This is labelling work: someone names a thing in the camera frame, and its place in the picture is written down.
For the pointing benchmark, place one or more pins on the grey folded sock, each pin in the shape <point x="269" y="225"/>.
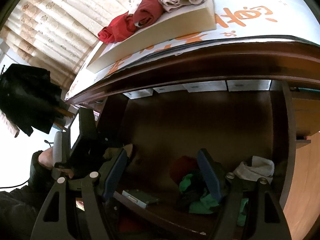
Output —
<point x="259" y="168"/>

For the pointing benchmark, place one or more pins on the dark wooden dresser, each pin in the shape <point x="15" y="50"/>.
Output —
<point x="200" y="62"/>

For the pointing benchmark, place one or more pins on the black coat on rack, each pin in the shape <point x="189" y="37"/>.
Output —
<point x="29" y="99"/>

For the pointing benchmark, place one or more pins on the person's left hand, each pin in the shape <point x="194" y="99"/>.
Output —
<point x="45" y="159"/>

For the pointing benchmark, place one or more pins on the grey storage box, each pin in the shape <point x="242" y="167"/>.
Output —
<point x="139" y="93"/>
<point x="208" y="86"/>
<point x="171" y="88"/>
<point x="248" y="85"/>

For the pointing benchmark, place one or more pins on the shallow gold cardboard tray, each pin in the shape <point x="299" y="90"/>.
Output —
<point x="187" y="20"/>

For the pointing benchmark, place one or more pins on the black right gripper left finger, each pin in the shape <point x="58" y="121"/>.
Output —
<point x="74" y="209"/>

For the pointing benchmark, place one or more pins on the white orange-print table cover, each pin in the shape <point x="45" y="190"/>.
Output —
<point x="236" y="21"/>

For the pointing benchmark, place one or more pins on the dark red underwear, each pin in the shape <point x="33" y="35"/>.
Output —
<point x="147" y="13"/>

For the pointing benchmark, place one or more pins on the green underwear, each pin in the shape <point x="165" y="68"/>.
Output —
<point x="195" y="196"/>

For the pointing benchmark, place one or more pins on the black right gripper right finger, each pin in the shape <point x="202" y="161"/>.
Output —
<point x="249" y="208"/>

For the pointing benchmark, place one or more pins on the bright red underwear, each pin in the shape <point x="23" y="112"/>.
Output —
<point x="119" y="29"/>

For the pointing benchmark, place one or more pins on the open wooden drawer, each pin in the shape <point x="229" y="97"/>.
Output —
<point x="148" y="203"/>

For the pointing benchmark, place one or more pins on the cream floral curtain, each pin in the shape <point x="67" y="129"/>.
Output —
<point x="58" y="35"/>

